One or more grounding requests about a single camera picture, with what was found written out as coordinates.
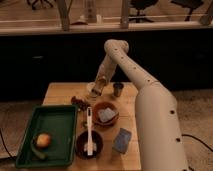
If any black office chair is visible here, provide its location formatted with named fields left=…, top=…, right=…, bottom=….
left=129, top=0, right=158, bottom=23

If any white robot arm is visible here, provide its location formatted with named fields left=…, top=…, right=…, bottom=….
left=90, top=39, right=189, bottom=171

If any dark brown bowl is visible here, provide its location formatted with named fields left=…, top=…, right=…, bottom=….
left=75, top=131, right=103, bottom=159

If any black chair far right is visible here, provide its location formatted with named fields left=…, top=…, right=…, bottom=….
left=171, top=0, right=204, bottom=21

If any orange brown bowl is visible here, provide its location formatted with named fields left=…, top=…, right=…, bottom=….
left=93, top=101, right=119, bottom=126

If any wooden table leg post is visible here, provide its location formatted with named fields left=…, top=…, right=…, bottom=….
left=56, top=0, right=70, bottom=31

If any blue sponge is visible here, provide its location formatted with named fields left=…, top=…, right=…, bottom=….
left=113, top=128, right=132, bottom=154

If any white spatula brush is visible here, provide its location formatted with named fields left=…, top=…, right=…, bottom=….
left=87, top=107, right=93, bottom=156

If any green cucumber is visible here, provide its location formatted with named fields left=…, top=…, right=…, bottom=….
left=30, top=140, right=47, bottom=160

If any grey white cloth piece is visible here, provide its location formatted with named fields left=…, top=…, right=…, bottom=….
left=98, top=108, right=117, bottom=123

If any yellow red apple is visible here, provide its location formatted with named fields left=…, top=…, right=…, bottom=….
left=36, top=133, right=51, bottom=148

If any black chair base left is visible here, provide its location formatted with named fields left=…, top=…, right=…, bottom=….
left=26, top=0, right=53, bottom=10

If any white paper cup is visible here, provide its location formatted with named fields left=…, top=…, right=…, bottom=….
left=86, top=82, right=94, bottom=98

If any black floor cable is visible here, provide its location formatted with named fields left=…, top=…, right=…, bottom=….
left=181, top=133, right=213, bottom=154

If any wooden post right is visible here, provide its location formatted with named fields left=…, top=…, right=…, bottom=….
left=120, top=0, right=129, bottom=29

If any small metal cup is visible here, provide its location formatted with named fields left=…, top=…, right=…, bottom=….
left=113, top=82, right=124, bottom=97

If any dark dried fruit cluster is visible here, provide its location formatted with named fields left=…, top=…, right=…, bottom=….
left=71, top=96, right=90, bottom=111

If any green plastic tray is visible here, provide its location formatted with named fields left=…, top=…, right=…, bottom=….
left=15, top=105, right=77, bottom=169

